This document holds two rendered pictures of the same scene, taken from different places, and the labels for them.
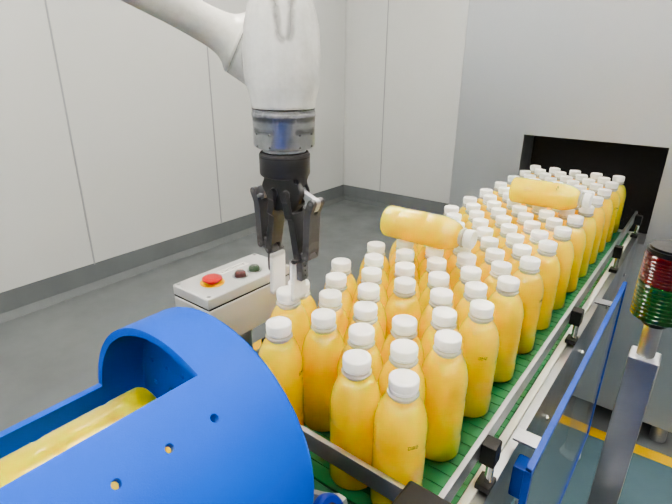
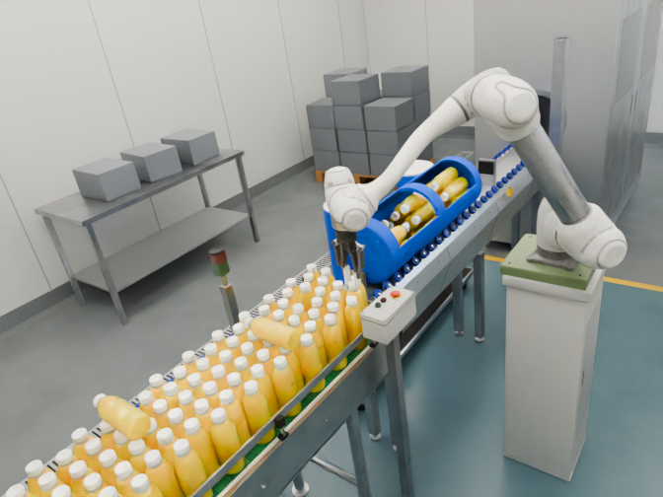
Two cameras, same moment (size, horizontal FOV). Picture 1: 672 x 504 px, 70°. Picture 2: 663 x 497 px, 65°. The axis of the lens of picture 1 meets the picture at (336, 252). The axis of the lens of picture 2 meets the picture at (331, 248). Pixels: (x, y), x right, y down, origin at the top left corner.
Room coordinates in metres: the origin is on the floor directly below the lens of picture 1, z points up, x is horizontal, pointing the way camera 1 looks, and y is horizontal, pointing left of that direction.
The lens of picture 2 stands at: (2.34, 0.13, 2.09)
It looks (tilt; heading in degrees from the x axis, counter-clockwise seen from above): 27 degrees down; 184
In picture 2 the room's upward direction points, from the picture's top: 9 degrees counter-clockwise
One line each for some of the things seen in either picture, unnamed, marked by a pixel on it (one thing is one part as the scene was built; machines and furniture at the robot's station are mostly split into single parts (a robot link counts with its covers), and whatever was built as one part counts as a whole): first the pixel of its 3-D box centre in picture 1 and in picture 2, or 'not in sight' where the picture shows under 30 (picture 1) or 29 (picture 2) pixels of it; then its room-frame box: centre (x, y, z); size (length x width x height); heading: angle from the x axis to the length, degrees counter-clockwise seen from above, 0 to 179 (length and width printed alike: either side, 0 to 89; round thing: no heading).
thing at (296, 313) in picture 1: (290, 347); (356, 308); (0.71, 0.08, 1.01); 0.07 x 0.07 x 0.19
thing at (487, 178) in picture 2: not in sight; (486, 173); (-0.57, 0.90, 1.00); 0.10 x 0.04 x 0.15; 52
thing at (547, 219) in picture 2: not in sight; (561, 218); (0.56, 0.88, 1.21); 0.18 x 0.16 x 0.22; 9
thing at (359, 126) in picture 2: not in sight; (369, 126); (-3.68, 0.37, 0.59); 1.20 x 0.80 x 1.19; 54
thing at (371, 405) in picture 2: not in sight; (369, 390); (0.39, 0.07, 0.31); 0.06 x 0.06 x 0.63; 52
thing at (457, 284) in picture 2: not in sight; (457, 293); (-0.39, 0.67, 0.31); 0.06 x 0.06 x 0.63; 52
